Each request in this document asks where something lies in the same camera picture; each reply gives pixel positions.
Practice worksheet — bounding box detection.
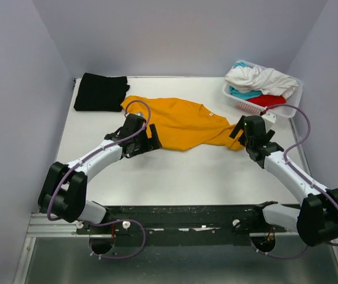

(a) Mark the yellow t shirt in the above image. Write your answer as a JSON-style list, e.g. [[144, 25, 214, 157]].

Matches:
[[121, 96, 244, 151]]

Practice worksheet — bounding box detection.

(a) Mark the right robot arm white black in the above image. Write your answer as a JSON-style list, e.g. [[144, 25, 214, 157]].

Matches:
[[230, 114, 338, 247]]

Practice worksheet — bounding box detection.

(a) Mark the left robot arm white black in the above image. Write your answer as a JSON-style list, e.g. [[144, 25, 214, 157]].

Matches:
[[38, 114, 162, 234]]

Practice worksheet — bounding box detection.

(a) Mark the light blue t shirt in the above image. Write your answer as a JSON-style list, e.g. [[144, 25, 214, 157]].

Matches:
[[228, 61, 262, 101]]

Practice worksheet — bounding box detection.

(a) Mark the red t shirt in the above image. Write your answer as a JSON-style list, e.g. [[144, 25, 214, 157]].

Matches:
[[247, 95, 287, 107]]

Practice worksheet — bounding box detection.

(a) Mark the white crumpled t shirt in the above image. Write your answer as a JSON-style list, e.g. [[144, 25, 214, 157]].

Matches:
[[225, 65, 299, 99]]

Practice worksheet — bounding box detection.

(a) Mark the folded black t shirt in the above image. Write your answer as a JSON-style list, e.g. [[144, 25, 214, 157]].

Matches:
[[73, 73, 130, 112]]

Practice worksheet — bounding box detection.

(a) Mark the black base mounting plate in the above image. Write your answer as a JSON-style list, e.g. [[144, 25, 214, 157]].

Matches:
[[77, 205, 284, 250]]

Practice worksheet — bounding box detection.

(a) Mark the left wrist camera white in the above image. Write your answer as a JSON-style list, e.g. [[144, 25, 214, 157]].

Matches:
[[136, 112, 144, 118]]

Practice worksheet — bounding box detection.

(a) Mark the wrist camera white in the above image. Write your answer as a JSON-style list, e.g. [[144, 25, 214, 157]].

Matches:
[[136, 112, 144, 118], [260, 111, 276, 132]]

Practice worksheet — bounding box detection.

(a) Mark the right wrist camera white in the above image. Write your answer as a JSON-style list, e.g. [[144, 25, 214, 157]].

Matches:
[[260, 111, 276, 132]]

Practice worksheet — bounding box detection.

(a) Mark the aluminium frame rail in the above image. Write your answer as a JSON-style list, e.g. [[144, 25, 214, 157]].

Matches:
[[26, 211, 338, 237]]

